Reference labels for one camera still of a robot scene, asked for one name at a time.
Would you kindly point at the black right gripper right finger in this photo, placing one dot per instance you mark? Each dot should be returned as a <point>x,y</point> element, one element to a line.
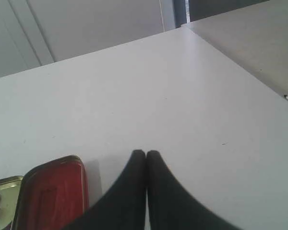
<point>171,207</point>

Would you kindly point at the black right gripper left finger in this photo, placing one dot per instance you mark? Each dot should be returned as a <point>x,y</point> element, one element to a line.
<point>123,206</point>

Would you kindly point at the gold tin lid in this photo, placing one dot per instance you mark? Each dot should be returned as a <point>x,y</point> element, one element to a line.
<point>9,192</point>

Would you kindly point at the red ink pad tin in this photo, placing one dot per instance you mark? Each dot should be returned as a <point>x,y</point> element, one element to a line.
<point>52,195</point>

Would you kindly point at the adjacent white table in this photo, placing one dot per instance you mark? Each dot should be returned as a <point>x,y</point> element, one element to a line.
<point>259,44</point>

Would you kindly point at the grey cabinet doors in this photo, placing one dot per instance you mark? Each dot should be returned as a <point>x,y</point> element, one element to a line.
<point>35,33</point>

